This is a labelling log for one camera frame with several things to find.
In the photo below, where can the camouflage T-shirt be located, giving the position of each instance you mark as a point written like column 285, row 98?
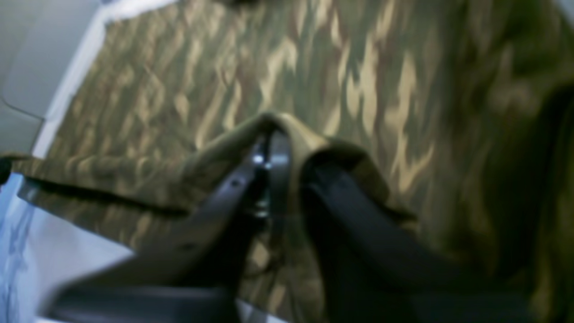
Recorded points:
column 456, row 115

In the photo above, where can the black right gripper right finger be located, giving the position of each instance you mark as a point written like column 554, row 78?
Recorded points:
column 374, row 272

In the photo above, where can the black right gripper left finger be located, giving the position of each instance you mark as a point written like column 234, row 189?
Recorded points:
column 193, row 275

